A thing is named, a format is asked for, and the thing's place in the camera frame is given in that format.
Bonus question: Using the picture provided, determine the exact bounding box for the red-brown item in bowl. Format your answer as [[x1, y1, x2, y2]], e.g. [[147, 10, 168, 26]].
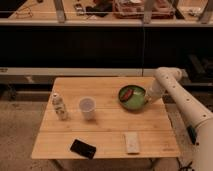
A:
[[121, 88, 133, 102]]

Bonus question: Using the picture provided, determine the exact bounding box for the green ceramic bowl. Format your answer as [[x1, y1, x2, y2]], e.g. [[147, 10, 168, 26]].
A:
[[118, 85, 146, 111]]

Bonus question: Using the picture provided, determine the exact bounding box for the black box at right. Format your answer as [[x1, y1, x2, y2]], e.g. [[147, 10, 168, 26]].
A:
[[185, 55, 213, 83]]

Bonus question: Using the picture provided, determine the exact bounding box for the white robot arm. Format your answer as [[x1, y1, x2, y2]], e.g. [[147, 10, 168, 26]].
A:
[[145, 67, 213, 171]]

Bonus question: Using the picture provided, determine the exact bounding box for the wooden folding table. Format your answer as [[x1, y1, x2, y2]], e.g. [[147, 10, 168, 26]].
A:
[[31, 77, 180, 159]]

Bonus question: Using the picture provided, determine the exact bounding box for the black cable on floor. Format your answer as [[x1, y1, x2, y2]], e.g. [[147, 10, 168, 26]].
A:
[[175, 156, 196, 171]]

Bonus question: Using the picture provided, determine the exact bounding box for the brown tray on shelf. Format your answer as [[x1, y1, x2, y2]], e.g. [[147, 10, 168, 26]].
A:
[[113, 0, 175, 19]]

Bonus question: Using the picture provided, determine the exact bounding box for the small white patterned bottle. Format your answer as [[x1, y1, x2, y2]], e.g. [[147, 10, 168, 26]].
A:
[[52, 93, 68, 120]]

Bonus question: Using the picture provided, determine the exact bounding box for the dark device on shelf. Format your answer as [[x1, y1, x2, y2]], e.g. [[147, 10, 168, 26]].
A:
[[86, 3, 112, 17]]

